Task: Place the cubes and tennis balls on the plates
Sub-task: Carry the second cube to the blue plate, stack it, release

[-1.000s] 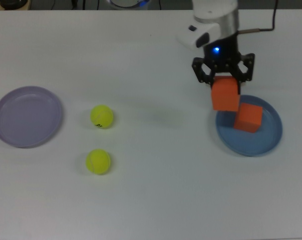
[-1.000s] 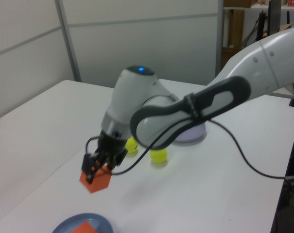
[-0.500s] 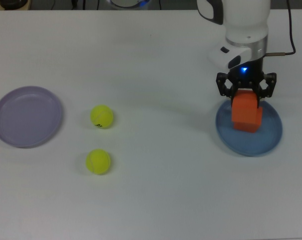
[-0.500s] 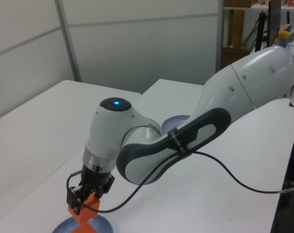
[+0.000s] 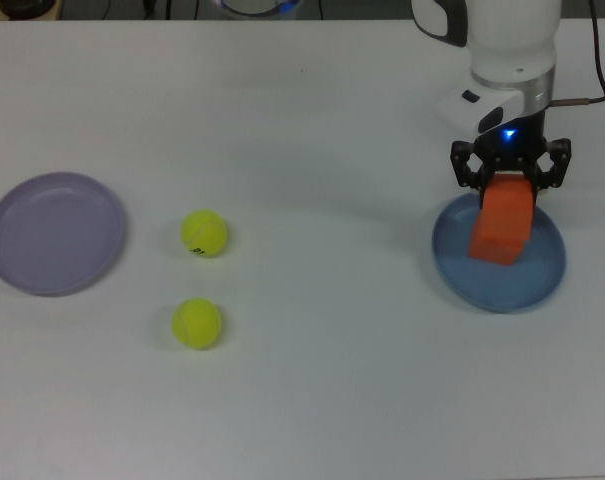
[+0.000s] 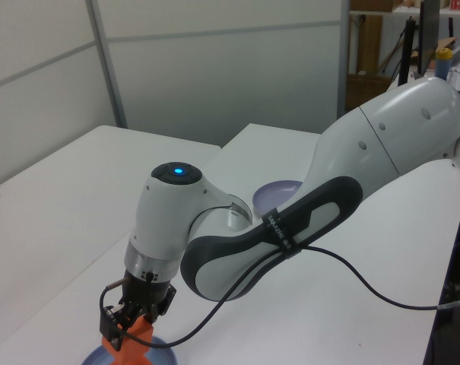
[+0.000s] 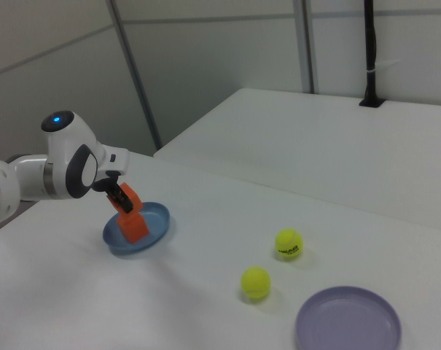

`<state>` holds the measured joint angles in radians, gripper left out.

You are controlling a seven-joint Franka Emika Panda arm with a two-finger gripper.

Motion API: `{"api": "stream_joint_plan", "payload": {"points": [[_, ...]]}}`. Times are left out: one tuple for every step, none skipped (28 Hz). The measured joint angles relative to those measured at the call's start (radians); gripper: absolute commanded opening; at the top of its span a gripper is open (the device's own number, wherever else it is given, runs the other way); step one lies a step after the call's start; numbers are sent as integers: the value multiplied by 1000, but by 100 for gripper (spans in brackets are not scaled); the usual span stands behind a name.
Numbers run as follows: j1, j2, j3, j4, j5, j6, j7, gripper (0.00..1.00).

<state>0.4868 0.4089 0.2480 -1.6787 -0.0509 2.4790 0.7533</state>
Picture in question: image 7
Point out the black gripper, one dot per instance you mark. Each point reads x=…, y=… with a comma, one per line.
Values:
x=104, y=184

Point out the orange foam cube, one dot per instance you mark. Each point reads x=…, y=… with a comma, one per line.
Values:
x=136, y=229
x=134, y=198

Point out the plain yellow tennis ball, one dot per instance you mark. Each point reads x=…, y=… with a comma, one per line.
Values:
x=255, y=282

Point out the yellow tennis ball black print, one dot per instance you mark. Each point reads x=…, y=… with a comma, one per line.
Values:
x=288, y=244

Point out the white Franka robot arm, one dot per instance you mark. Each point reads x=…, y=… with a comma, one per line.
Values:
x=59, y=146

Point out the blue plastic plate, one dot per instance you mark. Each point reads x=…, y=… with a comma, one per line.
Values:
x=158, y=222

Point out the purple plastic plate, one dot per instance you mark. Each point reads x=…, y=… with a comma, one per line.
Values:
x=351, y=324

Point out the grey partition post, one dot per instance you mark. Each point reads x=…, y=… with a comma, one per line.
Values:
x=136, y=73
x=309, y=45

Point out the black camera pole with base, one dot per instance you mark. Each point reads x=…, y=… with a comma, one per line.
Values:
x=369, y=47

